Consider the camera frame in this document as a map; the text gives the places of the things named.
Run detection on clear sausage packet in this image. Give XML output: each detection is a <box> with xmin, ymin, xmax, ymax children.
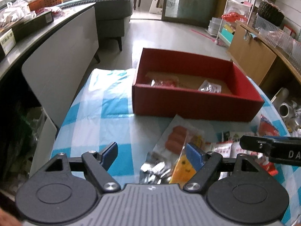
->
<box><xmin>153</xmin><ymin>114</ymin><xmax>215</xmax><ymax>160</ymax></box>

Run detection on wooden cabinet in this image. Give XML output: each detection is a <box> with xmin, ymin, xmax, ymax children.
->
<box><xmin>226</xmin><ymin>20</ymin><xmax>301</xmax><ymax>95</ymax></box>

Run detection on black tray box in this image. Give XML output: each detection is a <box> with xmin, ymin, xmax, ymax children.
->
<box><xmin>11</xmin><ymin>11</ymin><xmax>54</xmax><ymax>41</ymax></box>

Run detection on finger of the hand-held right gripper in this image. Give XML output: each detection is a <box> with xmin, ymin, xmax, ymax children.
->
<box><xmin>239</xmin><ymin>135</ymin><xmax>273</xmax><ymax>157</ymax></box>

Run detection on yellow orange snack packet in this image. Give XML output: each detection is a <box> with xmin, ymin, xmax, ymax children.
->
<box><xmin>169</xmin><ymin>134</ymin><xmax>211</xmax><ymax>184</ymax></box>

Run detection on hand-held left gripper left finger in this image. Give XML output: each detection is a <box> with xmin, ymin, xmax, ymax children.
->
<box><xmin>32</xmin><ymin>142</ymin><xmax>121</xmax><ymax>192</ymax></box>

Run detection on red packets on table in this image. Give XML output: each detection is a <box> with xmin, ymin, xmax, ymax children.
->
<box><xmin>36</xmin><ymin>6</ymin><xmax>63</xmax><ymax>15</ymax></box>

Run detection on red cardboard box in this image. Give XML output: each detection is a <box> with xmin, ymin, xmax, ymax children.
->
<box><xmin>132</xmin><ymin>48</ymin><xmax>265</xmax><ymax>122</ymax></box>

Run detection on silver foil snack packet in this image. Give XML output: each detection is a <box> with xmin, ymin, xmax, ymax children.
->
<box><xmin>198</xmin><ymin>80</ymin><xmax>223</xmax><ymax>94</ymax></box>

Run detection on black box with white label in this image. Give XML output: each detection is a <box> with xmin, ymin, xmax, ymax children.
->
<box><xmin>0</xmin><ymin>28</ymin><xmax>17</xmax><ymax>60</ymax></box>

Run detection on teal storage box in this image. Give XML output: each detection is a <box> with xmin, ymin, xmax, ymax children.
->
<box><xmin>220</xmin><ymin>25</ymin><xmax>236</xmax><ymax>46</ymax></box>

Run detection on red plastic bag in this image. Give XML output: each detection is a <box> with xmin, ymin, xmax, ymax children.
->
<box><xmin>222</xmin><ymin>12</ymin><xmax>247</xmax><ymax>23</ymax></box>

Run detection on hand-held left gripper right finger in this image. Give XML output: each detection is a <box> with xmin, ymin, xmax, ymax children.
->
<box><xmin>184</xmin><ymin>142</ymin><xmax>267</xmax><ymax>192</ymax></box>

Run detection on clear plastic containers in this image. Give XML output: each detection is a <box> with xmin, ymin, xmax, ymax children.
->
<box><xmin>253</xmin><ymin>14</ymin><xmax>301</xmax><ymax>71</ymax></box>

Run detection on black woven basket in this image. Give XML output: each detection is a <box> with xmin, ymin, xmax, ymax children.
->
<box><xmin>257</xmin><ymin>0</ymin><xmax>285</xmax><ymax>27</ymax></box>

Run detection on crumpled silver snack packet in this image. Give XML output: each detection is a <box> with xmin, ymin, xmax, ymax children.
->
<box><xmin>139</xmin><ymin>152</ymin><xmax>179</xmax><ymax>184</ymax></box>

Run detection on blue white checkered tablecloth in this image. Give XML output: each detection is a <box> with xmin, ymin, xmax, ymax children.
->
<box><xmin>50</xmin><ymin>68</ymin><xmax>301</xmax><ymax>226</ymax></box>

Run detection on white metal rack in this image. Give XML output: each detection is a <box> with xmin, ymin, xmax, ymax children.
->
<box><xmin>216</xmin><ymin>0</ymin><xmax>260</xmax><ymax>47</ymax></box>

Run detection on grey green sofa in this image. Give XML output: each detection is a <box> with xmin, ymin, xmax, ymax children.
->
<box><xmin>56</xmin><ymin>0</ymin><xmax>134</xmax><ymax>52</ymax></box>

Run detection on grey round tins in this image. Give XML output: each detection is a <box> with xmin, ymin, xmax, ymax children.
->
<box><xmin>208</xmin><ymin>17</ymin><xmax>223</xmax><ymax>36</ymax></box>

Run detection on metal pots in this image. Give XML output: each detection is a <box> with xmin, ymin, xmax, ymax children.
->
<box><xmin>270</xmin><ymin>87</ymin><xmax>301</xmax><ymax>133</ymax></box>

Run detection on orange plastic basket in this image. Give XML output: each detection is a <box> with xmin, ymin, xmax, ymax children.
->
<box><xmin>28</xmin><ymin>0</ymin><xmax>65</xmax><ymax>11</ymax></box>

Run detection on clear plastic bag of snacks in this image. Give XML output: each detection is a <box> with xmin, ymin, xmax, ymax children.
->
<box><xmin>0</xmin><ymin>1</ymin><xmax>37</xmax><ymax>29</ymax></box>

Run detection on glass sliding door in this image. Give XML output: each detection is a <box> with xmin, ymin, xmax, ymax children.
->
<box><xmin>162</xmin><ymin>0</ymin><xmax>231</xmax><ymax>27</ymax></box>

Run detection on grey coffee table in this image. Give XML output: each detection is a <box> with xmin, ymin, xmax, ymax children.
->
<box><xmin>0</xmin><ymin>3</ymin><xmax>101</xmax><ymax>170</ymax></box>

